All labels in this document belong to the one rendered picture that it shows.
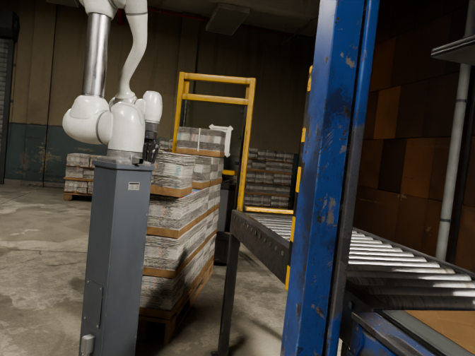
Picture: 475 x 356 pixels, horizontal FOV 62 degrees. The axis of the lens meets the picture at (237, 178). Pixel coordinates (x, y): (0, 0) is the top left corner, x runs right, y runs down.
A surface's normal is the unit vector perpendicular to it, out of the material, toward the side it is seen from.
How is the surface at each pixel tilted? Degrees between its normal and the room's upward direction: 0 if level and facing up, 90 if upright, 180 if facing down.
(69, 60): 90
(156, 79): 90
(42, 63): 90
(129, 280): 90
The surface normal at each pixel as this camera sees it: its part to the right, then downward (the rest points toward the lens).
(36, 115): 0.23, 0.07
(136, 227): 0.76, 0.11
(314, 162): -0.97, -0.09
